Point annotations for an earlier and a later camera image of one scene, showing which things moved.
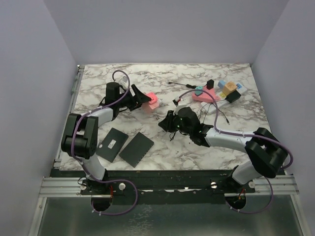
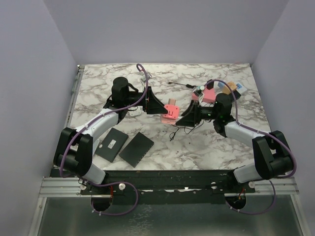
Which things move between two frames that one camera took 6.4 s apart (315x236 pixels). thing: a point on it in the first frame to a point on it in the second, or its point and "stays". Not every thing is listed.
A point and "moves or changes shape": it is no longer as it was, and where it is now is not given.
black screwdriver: (187, 85) stays
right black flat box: (136, 149) stays
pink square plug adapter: (153, 97) moves or changes shape
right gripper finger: (167, 124) to (188, 120)
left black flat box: (111, 145) stays
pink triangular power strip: (204, 97) stays
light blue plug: (221, 83) stays
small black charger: (210, 84) stays
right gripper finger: (170, 117) to (189, 107)
